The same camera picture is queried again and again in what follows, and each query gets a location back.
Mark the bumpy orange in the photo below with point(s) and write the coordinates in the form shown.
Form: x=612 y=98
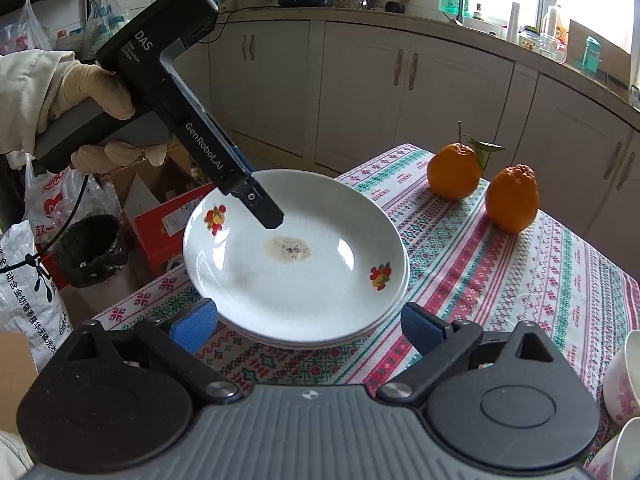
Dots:
x=512 y=200

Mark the glass mug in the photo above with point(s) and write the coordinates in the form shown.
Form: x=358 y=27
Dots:
x=555 y=50

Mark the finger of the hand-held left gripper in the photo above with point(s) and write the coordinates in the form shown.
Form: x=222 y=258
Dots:
x=244 y=161
x=262 y=210

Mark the brown cardboard sheet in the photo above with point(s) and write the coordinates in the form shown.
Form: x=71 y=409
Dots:
x=615 y=55

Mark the glass jar with green lid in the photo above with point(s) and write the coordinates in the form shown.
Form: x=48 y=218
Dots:
x=529 y=39

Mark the red printed plastic bag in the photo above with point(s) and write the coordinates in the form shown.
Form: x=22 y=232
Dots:
x=50 y=205

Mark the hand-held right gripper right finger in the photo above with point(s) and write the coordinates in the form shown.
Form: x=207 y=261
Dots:
x=422 y=327

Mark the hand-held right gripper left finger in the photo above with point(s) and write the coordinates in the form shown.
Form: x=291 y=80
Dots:
x=192 y=322

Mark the brown cardboard box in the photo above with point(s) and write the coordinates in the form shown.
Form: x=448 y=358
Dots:
x=150 y=185

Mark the teal water bottle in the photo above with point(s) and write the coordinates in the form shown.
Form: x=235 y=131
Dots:
x=591 y=55

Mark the orange juice bottle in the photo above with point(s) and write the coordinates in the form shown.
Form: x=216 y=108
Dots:
x=556 y=20

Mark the white plastic roll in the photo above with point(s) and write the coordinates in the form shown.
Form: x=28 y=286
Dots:
x=513 y=22

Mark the red open cardboard box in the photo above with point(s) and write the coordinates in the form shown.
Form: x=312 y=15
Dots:
x=165 y=230

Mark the white bowl with pink flowers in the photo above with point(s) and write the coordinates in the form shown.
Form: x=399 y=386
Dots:
x=620 y=455
x=625 y=385

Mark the green dish soap bottle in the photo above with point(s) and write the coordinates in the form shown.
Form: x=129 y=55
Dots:
x=450 y=5

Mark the black mortar with pestle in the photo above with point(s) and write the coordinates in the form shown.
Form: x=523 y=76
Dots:
x=397 y=6

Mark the white printed sack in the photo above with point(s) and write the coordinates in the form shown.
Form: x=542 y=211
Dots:
x=25 y=300

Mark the black trash bin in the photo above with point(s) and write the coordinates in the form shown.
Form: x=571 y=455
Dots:
x=90 y=255

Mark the person's left forearm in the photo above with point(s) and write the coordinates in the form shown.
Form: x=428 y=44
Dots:
x=25 y=90

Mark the patterned tablecloth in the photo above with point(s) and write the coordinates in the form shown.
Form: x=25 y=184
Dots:
x=475 y=285

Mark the orange with stem leaf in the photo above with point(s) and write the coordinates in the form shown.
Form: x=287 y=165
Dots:
x=452 y=172

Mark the person's left hand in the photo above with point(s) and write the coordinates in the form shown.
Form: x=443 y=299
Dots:
x=90 y=85

